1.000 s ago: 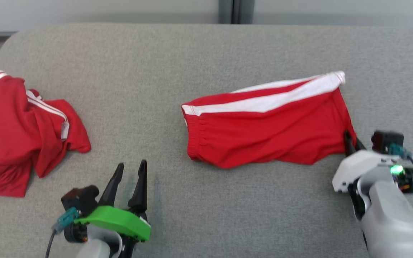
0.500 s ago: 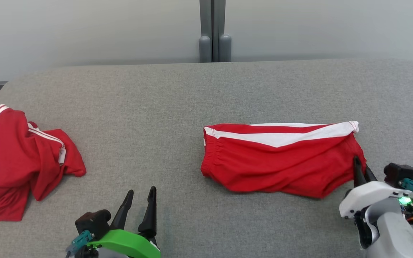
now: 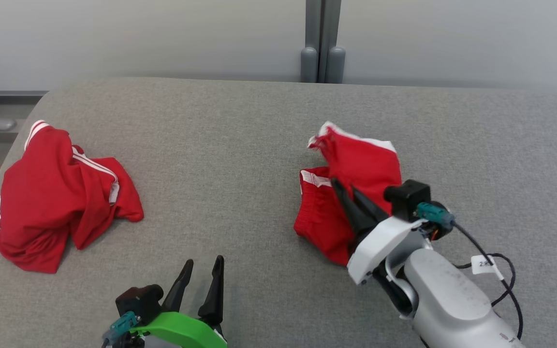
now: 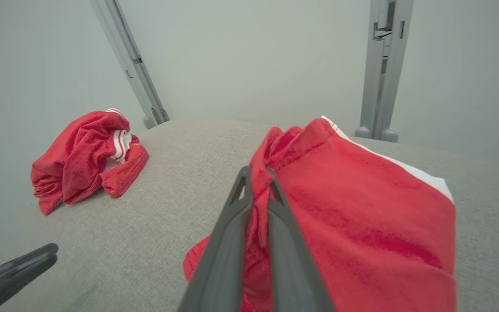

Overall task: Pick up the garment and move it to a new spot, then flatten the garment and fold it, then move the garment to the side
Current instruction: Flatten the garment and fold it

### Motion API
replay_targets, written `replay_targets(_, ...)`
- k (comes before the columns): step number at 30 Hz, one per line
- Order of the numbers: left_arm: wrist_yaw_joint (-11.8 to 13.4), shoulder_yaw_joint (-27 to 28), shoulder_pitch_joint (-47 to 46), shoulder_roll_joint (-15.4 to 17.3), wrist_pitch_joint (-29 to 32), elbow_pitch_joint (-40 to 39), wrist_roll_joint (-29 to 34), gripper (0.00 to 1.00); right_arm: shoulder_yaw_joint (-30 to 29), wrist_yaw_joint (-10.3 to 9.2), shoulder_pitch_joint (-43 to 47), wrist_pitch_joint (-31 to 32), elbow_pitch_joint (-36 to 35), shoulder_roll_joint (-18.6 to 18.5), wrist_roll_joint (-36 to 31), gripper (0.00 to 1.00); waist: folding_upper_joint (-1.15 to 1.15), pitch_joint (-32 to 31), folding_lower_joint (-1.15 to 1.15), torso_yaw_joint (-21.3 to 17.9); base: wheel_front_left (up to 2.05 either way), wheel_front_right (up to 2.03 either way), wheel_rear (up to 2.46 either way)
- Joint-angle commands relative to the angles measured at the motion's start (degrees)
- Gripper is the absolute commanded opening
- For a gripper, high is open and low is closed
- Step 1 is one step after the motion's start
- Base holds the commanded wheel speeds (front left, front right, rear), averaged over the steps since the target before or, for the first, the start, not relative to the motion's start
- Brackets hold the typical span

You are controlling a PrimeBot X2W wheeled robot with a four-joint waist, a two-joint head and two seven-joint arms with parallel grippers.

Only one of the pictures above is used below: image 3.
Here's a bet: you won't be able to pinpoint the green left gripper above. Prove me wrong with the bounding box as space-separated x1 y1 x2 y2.
130 255 229 348

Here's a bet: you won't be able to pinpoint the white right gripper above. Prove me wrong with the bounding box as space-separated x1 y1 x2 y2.
331 178 427 286

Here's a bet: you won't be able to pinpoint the red shorts white hem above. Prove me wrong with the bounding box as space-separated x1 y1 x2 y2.
293 121 403 267

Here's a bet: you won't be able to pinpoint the red jersey white stripes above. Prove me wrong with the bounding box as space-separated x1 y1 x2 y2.
0 120 145 274

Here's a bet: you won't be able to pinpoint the teal right camera connector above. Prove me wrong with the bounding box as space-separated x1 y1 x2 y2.
416 202 455 231

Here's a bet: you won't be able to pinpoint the teal camera connector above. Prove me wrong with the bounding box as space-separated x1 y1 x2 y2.
103 312 141 346
416 202 455 231

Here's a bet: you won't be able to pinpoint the teal left camera connector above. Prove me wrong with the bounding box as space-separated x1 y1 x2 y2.
103 312 141 346

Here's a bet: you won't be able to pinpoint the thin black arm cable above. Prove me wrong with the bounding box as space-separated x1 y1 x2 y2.
453 223 524 341

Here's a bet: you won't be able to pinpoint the white cable tag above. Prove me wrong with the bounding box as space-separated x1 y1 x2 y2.
471 255 505 281

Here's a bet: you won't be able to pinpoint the grey metal partition post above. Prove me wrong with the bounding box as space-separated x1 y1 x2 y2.
300 0 346 84

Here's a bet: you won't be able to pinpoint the grey metal frame rail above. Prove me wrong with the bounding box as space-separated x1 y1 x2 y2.
0 90 48 99

